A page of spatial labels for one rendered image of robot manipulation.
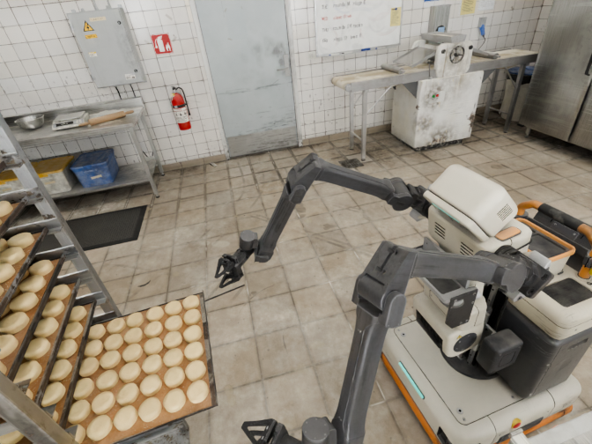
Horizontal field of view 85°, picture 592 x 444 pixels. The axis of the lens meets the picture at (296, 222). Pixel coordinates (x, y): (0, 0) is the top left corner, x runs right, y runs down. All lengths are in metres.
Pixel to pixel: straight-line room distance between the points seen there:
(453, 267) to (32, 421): 0.85
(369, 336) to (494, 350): 0.81
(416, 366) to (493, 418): 0.33
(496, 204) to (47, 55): 4.43
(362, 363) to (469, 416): 1.01
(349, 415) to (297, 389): 1.20
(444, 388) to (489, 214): 0.93
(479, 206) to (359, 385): 0.57
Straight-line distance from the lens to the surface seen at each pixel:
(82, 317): 1.15
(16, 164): 0.99
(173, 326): 1.08
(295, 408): 1.94
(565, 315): 1.41
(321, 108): 4.72
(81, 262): 1.11
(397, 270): 0.65
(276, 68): 4.51
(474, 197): 1.03
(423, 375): 1.73
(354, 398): 0.77
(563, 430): 1.11
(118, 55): 4.28
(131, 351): 1.08
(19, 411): 0.79
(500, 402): 1.76
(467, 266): 0.83
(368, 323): 0.68
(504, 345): 1.47
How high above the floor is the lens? 1.74
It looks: 34 degrees down
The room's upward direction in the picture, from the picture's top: 7 degrees counter-clockwise
